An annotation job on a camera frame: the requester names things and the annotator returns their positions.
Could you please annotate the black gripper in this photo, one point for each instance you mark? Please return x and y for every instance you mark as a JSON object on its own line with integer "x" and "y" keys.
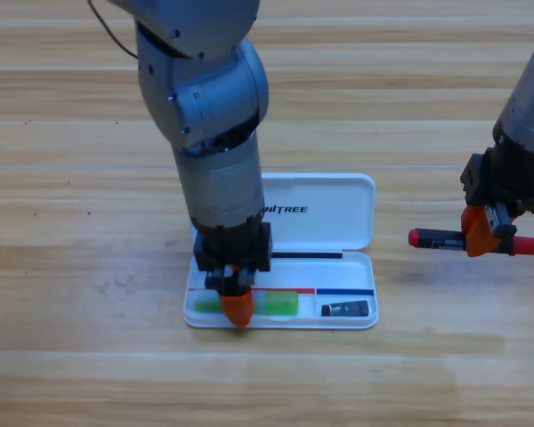
{"x": 507, "y": 182}
{"x": 233, "y": 249}

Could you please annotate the red and black marker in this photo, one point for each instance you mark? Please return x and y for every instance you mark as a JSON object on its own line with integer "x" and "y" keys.
{"x": 436, "y": 240}

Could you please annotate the black eraser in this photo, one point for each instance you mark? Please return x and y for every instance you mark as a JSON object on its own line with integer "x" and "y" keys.
{"x": 345, "y": 308}

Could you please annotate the white Unitree pencil case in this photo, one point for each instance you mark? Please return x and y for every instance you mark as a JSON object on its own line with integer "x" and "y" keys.
{"x": 329, "y": 222}

